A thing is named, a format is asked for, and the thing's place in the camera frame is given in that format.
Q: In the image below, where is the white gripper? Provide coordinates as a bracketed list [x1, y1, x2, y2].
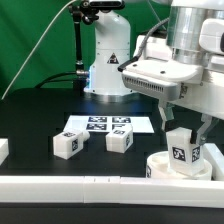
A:
[138, 37, 224, 144]

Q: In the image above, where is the white round stool seat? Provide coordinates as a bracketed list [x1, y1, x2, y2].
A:
[146, 151, 212, 180]

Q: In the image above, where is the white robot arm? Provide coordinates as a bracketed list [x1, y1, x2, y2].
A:
[89, 0, 224, 144]

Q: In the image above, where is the white paper tag sheet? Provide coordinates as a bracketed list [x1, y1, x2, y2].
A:
[64, 115, 154, 133]

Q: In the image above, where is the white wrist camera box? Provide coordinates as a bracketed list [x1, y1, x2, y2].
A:
[122, 60, 204, 101]

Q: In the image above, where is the white front fence rail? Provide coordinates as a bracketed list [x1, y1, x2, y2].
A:
[0, 176, 224, 208]

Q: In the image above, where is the black cable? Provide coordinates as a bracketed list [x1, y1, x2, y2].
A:
[34, 71, 81, 89]

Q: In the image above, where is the black overhead camera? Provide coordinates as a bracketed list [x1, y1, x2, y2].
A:
[81, 0, 125, 10]

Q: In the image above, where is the white cable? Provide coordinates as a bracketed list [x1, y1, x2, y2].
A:
[1, 0, 78, 101]

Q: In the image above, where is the white left fence rail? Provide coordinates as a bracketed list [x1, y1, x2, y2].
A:
[0, 138, 9, 165]

